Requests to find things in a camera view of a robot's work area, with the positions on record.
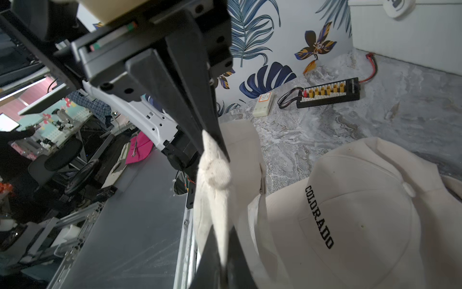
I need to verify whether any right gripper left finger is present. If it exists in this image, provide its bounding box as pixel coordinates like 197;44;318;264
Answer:
125;7;231;156

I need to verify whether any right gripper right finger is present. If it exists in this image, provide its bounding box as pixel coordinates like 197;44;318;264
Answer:
187;225;259;289

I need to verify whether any beige cap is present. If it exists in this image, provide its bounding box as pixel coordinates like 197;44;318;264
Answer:
191;119;292;289
247;137;462;289

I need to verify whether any small beige battery pack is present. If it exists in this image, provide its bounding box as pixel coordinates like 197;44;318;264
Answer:
253;92;274;118

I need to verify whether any black charging board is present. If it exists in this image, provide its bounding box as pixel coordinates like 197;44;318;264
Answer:
296;78;360;108

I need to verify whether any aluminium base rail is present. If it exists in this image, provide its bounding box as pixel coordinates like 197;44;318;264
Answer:
173;208;197;289

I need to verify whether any red cable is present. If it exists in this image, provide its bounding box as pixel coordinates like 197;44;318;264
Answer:
359;52;378;84

